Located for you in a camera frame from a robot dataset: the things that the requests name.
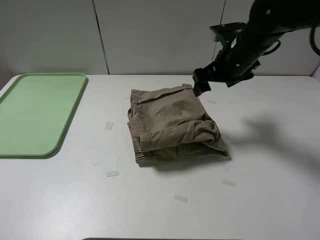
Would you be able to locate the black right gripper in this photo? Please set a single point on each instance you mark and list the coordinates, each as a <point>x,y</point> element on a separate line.
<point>241,47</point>

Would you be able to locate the khaki shorts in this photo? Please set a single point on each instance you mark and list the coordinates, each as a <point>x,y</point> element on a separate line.
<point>171,125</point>

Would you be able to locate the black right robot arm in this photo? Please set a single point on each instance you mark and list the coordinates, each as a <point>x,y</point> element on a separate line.
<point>271,19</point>

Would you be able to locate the light green tray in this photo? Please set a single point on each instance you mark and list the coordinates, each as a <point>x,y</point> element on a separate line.
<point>35,112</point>

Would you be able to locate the clear tape strip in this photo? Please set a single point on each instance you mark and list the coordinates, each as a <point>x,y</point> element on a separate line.
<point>181,198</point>
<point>211,101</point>
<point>228,183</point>
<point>112,174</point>
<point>109,126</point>

